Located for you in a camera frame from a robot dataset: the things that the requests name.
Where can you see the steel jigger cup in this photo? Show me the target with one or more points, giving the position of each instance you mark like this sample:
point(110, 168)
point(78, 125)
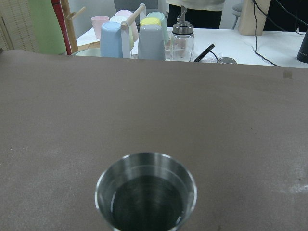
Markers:
point(146, 192)

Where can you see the grey plastic cup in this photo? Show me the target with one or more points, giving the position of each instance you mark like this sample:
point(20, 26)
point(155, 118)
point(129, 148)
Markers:
point(151, 43)

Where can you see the glass dispenser jar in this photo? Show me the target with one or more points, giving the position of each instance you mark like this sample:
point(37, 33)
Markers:
point(182, 39)

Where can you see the metal jar lid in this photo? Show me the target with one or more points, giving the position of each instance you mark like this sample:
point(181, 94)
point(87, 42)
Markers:
point(226, 60)

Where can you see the blue plastic cup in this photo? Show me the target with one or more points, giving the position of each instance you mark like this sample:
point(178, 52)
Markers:
point(111, 41)

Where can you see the white cup rack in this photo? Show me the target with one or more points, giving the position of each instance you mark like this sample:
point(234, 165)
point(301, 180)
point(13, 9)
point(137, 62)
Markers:
point(141, 12)

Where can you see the yellow plastic cup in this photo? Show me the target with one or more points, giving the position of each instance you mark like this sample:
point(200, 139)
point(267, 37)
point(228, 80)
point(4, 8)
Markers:
point(150, 21)

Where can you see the green plastic cup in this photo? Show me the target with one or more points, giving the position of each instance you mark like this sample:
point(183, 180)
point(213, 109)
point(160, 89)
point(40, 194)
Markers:
point(163, 23)

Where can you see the pink plastic cup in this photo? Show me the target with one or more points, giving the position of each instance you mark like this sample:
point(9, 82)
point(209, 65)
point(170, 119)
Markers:
point(97, 22)

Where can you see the wooden coat stand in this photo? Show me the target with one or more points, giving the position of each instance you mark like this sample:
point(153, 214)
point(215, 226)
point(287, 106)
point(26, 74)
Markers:
point(69, 17)

